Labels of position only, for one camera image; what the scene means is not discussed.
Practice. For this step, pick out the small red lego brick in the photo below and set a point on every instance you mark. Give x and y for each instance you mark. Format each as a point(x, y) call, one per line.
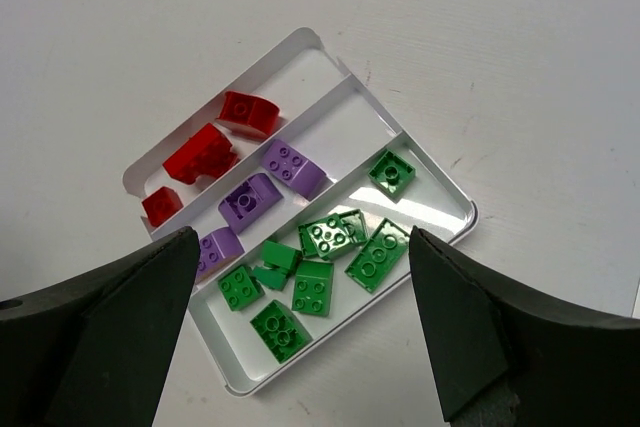
point(161, 205)

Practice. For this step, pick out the purple paw print lego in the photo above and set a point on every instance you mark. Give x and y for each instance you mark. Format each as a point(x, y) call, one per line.
point(293, 169)

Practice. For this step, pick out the green curved lego brick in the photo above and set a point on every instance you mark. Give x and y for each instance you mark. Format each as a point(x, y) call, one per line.
point(312, 292)

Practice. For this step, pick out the small purple lego brick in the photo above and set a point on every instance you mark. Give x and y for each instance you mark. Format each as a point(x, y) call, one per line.
point(248, 202)

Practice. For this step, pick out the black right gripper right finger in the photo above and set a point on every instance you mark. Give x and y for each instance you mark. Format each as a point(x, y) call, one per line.
point(505, 354)

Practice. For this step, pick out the purple square lego brick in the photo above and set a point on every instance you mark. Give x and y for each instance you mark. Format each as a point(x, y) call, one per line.
point(217, 250)

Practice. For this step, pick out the green small lego brick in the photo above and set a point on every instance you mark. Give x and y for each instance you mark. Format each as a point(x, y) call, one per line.
point(240, 288)

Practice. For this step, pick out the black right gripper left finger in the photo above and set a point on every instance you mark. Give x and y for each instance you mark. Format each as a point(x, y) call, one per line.
point(95, 350)

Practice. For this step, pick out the white three-compartment tray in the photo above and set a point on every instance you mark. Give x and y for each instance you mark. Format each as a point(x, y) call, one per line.
point(332, 118)

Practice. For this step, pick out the red long lego brick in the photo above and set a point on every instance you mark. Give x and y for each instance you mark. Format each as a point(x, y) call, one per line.
point(207, 153)

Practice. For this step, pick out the green long lego plate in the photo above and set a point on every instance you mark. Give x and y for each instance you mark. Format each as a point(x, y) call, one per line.
point(378, 256)

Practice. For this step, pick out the green long lego brick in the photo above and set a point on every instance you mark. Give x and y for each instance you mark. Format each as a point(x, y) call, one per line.
point(355, 225)

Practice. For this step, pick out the green square lego brick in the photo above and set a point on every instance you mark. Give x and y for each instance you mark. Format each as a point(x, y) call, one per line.
point(326, 238)

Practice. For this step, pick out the red rounded lego brick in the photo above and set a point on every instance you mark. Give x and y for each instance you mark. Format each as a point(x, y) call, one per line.
point(248, 115)

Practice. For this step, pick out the green sloped lego brick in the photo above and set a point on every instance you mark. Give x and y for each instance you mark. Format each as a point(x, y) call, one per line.
point(280, 262)

